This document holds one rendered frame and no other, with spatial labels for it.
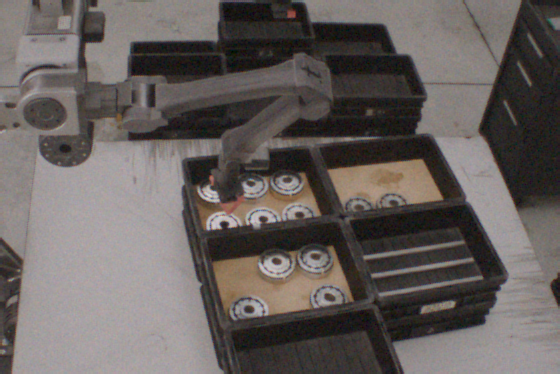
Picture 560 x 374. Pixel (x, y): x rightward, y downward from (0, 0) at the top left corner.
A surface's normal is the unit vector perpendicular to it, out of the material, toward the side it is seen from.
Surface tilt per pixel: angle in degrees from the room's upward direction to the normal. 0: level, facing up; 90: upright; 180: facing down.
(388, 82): 0
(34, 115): 90
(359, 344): 0
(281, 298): 0
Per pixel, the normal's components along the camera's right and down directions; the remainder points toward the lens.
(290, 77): -0.24, -0.29
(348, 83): 0.09, -0.70
